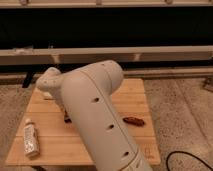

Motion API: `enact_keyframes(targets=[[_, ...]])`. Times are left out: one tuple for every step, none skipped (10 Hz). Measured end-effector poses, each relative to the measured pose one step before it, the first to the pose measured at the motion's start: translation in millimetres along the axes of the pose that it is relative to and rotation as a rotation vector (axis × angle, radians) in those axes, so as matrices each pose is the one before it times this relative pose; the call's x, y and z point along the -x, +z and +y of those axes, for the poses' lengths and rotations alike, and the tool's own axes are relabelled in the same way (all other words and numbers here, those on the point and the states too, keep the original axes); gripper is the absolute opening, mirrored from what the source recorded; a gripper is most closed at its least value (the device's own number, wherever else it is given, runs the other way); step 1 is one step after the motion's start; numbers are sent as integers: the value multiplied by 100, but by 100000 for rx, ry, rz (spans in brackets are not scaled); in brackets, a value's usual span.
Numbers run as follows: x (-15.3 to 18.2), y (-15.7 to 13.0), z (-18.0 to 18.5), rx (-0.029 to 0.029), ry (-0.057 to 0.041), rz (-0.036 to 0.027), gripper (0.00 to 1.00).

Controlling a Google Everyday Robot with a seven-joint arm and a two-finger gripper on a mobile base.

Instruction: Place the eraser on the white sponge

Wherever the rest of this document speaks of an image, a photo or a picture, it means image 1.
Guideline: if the black orange eraser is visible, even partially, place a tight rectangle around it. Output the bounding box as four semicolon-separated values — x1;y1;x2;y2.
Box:
64;113;72;123

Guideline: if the black floor cable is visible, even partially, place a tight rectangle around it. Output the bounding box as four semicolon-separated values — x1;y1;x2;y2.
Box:
165;150;213;171

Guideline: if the dark red snack piece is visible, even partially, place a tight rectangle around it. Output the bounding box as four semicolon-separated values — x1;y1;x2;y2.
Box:
123;117;145;127

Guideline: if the white horizontal rail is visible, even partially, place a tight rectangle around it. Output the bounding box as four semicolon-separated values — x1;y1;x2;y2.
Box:
0;45;213;66

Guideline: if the white plastic bottle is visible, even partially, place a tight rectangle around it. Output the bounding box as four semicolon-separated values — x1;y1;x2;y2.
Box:
23;118;40;158

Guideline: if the wooden slatted table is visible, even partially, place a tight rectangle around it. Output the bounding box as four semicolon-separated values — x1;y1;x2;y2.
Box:
5;79;161;166

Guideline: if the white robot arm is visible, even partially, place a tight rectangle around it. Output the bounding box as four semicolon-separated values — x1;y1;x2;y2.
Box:
36;60;153;171

